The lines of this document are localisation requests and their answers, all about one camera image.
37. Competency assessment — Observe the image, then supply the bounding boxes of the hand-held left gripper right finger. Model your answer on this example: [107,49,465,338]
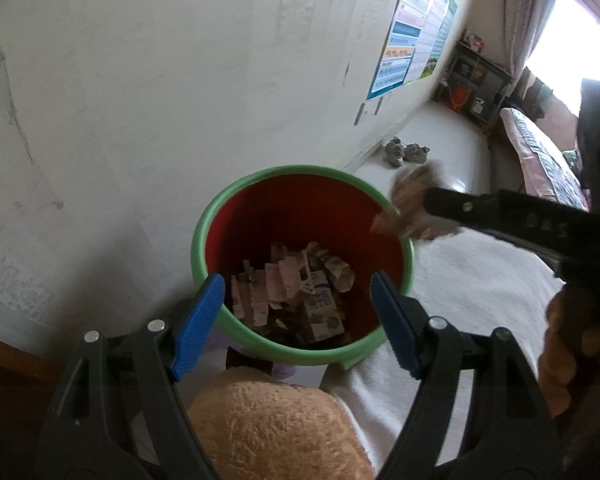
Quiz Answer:
[370,271,566,480]

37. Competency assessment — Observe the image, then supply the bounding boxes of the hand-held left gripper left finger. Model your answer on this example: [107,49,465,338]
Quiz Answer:
[37,273,226,480]

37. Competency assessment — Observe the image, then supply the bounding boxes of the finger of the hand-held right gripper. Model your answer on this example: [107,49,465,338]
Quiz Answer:
[424,186,597,272]

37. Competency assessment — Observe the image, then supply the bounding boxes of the white carton with blue print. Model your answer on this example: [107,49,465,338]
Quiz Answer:
[299,270,344,345]

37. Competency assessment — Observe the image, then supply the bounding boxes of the foil snack wrapper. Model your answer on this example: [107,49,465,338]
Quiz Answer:
[371,160,463,247]

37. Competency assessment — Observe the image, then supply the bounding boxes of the red bucket with green rim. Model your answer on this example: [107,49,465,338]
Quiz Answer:
[191,165,415,369]

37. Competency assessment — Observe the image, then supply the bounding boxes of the person's right hand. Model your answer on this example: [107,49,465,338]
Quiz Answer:
[537,282,600,418]

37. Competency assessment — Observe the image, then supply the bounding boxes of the bed with blue plaid sheet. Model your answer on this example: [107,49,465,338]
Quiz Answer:
[500,107,589,212]

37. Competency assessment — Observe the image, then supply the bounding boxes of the dark hanging clothes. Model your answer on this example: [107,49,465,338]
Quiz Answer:
[517,67,554,112]

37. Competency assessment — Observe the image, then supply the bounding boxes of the grey shoe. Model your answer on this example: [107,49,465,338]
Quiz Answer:
[383,138,407,169]
[403,143,431,164]

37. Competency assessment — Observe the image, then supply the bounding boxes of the orange plastic bucket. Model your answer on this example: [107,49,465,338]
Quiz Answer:
[448,87,471,114]

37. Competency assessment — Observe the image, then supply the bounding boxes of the peach plush toy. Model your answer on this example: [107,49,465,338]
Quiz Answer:
[186,379,377,480]

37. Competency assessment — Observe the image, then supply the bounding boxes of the bright window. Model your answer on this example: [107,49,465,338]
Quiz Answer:
[524,0,600,97]

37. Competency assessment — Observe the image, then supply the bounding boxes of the dark metal shelf rack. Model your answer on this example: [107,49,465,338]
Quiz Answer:
[436,39,516,134]

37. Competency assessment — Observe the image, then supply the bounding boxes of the pale pink curtain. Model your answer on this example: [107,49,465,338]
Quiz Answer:
[494,0,564,77]

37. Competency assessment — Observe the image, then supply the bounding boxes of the red box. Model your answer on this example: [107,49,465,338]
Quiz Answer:
[461,30,486,54]

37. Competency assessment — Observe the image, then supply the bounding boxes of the green chart wall poster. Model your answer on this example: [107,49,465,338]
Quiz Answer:
[422,0,459,79]

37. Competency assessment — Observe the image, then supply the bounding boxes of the blue chart wall poster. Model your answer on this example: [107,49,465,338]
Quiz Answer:
[366,0,431,102]

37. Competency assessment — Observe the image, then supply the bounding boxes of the white chart wall poster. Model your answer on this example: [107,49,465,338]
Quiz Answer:
[411,0,452,82]

